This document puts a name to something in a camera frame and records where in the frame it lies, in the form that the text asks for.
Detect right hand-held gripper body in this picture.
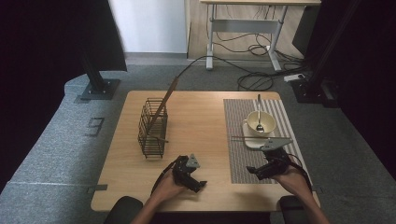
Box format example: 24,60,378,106
261,137,293,178

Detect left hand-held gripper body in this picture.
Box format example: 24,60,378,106
172,153,201,186

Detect white square plate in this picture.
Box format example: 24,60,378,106
242,119,280,150

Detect dark wire cutlery basket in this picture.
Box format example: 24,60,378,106
137,97,169,160

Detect person's left hand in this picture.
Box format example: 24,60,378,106
151,169,187,204

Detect person's right hand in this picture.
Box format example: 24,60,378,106
273,165,313,201

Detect grey striped woven placemat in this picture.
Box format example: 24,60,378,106
223,98,313,185

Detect cream ceramic bowl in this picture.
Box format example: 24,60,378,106
246,110,277,137

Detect black chair armrest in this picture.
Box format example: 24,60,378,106
278,195,308,224
103,195,145,224

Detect silver metal spoon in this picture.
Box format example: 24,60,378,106
255,93,265,133

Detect black metal stand with base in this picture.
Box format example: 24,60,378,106
290,0,363,108
79,49,121,102

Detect long brown wooden chopstick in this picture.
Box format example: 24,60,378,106
146,77,180,132

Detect white power strip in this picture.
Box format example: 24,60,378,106
283,73,306,83

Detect grey floor socket plate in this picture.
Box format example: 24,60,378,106
83,117,106,138

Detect black curtain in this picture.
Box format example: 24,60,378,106
0,0,128,192
311,0,396,172

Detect black flat panel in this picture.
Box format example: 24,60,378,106
291,5,322,59

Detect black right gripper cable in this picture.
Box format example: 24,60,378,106
288,153,314,194

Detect black floor cable coil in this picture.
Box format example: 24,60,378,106
236,71,276,92

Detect long black floor cable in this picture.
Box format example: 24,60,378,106
177,55,246,78

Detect black cables under desk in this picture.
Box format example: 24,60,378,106
214,31,309,68

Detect white frame standing desk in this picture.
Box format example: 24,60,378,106
199,0,322,73

